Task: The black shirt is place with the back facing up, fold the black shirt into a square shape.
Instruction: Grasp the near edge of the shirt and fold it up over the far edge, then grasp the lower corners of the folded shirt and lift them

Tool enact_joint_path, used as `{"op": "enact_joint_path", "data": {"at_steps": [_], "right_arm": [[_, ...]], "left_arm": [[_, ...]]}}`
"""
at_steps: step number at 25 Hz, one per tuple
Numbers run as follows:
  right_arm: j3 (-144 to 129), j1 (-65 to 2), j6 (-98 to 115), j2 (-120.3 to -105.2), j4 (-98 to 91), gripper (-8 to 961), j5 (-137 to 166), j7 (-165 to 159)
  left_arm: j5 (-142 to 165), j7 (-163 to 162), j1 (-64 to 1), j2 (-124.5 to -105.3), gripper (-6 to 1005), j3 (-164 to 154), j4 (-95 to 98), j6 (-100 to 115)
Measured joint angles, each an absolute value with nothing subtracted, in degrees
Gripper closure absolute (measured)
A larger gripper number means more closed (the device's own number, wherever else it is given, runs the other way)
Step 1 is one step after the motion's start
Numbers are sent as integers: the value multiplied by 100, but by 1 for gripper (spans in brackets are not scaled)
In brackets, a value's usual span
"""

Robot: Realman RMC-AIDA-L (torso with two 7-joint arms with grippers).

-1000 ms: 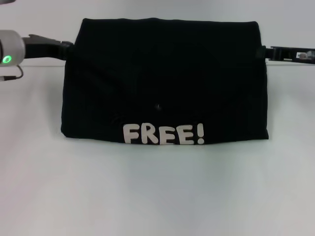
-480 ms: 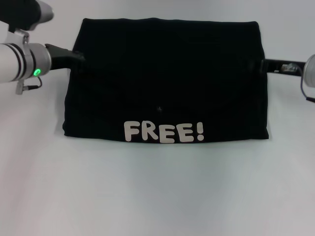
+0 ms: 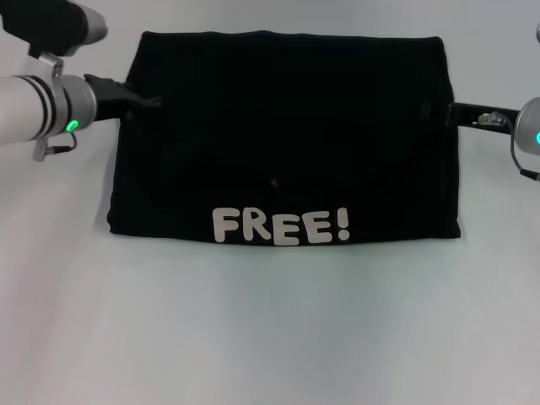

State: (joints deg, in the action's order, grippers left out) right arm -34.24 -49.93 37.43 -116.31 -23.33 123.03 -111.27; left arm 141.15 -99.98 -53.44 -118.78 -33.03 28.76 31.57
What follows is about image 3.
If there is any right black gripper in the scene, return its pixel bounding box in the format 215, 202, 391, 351
421, 100, 525, 136

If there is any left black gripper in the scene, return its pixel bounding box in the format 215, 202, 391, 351
83, 73, 164, 122

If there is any black shirt with white print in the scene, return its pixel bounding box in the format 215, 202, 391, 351
105, 30, 463, 248

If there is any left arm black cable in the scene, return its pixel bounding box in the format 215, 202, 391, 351
40, 132, 80, 156

